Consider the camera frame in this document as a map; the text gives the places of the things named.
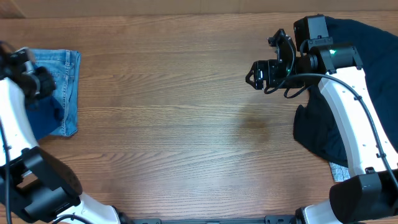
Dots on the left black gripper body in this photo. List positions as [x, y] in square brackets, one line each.
[45, 82]

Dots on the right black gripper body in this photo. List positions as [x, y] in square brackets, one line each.
[267, 74]

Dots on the blue polo shirt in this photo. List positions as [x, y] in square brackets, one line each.
[44, 116]

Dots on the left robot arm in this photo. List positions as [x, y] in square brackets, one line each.
[36, 186]

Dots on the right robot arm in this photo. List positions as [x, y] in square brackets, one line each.
[312, 58]

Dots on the folded light blue jeans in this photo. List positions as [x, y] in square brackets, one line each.
[64, 66]

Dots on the dark navy shirt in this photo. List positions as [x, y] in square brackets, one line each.
[351, 115]

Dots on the light grey denim garment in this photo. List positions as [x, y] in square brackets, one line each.
[339, 173]

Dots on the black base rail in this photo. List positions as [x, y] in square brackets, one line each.
[211, 221]

